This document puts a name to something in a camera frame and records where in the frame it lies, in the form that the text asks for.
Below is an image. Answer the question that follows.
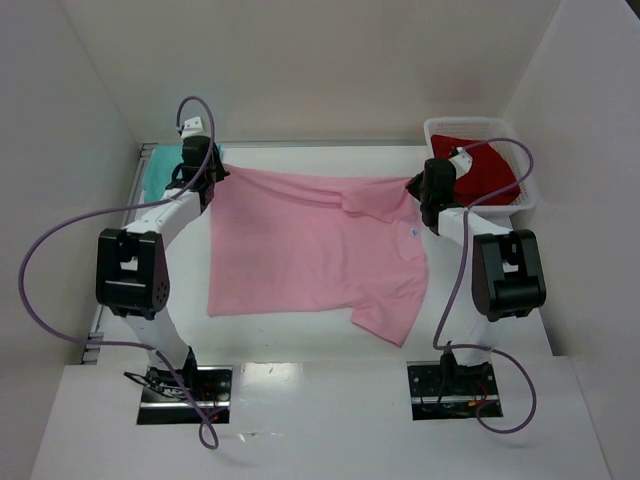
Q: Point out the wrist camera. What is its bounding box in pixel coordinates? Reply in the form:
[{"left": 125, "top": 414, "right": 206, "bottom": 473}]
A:
[
  {"left": 178, "top": 116, "right": 207, "bottom": 140},
  {"left": 449, "top": 147, "right": 473, "bottom": 179}
]

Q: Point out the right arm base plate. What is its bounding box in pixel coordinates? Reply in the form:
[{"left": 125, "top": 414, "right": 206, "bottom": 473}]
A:
[{"left": 407, "top": 362, "right": 503, "bottom": 421}]

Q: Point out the pink t shirt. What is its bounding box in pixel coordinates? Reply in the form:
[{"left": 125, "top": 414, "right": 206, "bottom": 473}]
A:
[{"left": 207, "top": 166, "right": 428, "bottom": 346}]

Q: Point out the teal folded t shirt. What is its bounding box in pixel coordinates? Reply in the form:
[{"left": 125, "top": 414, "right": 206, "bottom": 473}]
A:
[{"left": 142, "top": 137, "right": 219, "bottom": 206}]

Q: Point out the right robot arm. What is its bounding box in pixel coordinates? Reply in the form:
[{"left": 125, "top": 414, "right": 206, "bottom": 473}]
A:
[{"left": 406, "top": 154, "right": 547, "bottom": 376}]

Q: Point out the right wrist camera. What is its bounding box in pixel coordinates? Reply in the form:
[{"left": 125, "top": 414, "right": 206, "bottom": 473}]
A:
[{"left": 449, "top": 147, "right": 473, "bottom": 179}]

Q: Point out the white plastic basket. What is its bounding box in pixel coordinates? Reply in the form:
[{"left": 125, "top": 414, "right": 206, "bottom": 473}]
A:
[{"left": 424, "top": 117, "right": 537, "bottom": 217}]

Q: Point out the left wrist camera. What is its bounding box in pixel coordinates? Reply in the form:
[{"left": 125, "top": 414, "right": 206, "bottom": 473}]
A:
[{"left": 178, "top": 116, "right": 207, "bottom": 140}]

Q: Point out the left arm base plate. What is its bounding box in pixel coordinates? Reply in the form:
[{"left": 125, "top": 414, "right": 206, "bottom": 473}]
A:
[{"left": 124, "top": 366, "right": 233, "bottom": 425}]

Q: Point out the red t shirt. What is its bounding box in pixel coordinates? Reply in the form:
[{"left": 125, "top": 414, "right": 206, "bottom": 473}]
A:
[{"left": 430, "top": 135, "right": 516, "bottom": 206}]

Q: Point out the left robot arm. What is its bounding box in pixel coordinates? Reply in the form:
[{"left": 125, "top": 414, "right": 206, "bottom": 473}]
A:
[{"left": 96, "top": 134, "right": 229, "bottom": 389}]

